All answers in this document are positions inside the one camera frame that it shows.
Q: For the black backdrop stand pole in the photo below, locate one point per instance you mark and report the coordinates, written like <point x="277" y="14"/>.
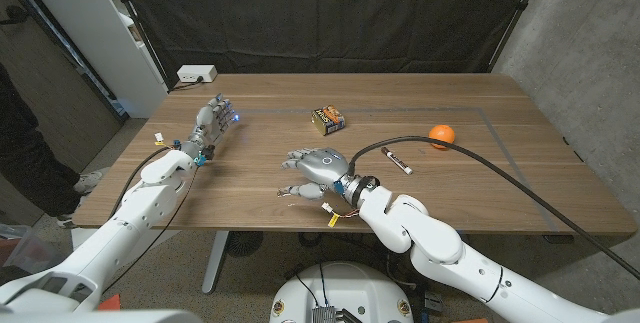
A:
<point x="135" y="18"/>
<point x="520" y="5"/>

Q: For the small grey floor box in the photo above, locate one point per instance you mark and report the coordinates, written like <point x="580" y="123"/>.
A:
<point x="434" y="303"/>

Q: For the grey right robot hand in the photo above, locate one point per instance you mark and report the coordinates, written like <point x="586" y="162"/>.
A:
<point x="322" y="165"/>

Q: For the white table leg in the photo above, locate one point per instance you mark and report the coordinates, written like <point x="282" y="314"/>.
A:
<point x="215" y="263"/>

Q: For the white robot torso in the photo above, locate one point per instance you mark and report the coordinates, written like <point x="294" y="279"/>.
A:
<point x="350" y="288"/>

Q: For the orange fruit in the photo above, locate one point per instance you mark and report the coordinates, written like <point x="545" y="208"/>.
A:
<point x="442" y="133"/>

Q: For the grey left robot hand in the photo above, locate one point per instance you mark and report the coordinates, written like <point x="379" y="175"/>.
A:
<point x="210" y="124"/>

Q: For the white cabinet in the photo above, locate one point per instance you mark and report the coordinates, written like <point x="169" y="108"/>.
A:
<point x="95" y="28"/>

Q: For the small orange black box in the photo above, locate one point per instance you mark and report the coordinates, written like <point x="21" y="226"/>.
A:
<point x="328" y="120"/>

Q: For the dark marker pen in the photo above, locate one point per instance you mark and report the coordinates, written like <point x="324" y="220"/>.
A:
<point x="397" y="161"/>

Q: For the black round fan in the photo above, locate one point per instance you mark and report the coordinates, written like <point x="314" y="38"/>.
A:
<point x="245" y="243"/>

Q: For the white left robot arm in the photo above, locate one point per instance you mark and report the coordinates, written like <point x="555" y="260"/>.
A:
<point x="135" y="213"/>

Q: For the black backdrop cloth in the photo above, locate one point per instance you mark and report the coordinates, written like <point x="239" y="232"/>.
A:
<point x="325" y="13"/>

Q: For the brown wooden door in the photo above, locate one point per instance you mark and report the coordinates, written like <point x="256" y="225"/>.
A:
<point x="50" y="88"/>

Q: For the person in dark clothes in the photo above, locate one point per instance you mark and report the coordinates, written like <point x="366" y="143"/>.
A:
<point x="25" y="163"/>

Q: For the white power strip box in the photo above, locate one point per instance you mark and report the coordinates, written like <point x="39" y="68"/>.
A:
<point x="197" y="73"/>

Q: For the clear plastic bin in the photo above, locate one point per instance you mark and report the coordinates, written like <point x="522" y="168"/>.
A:
<point x="27" y="255"/>

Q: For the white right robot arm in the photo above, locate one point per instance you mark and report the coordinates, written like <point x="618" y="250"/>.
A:
<point x="440" y="248"/>

